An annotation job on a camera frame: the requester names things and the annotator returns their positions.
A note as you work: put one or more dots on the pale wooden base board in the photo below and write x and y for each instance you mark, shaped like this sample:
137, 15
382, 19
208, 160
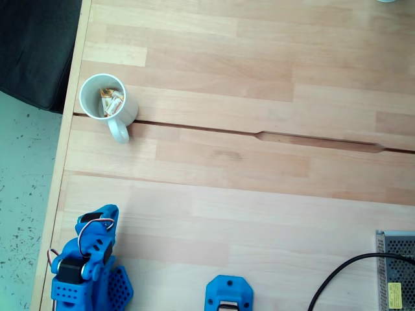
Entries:
227, 246

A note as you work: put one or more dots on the blue post base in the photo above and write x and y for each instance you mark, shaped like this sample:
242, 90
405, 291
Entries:
228, 290

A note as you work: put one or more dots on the perforated metal power supply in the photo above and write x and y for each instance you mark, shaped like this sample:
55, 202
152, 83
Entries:
397, 272

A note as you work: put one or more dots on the white mug with black letters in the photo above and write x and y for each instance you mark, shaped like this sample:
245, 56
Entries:
129, 108

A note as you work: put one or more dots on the black cushioned seat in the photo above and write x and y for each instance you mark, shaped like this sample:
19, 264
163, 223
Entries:
35, 48

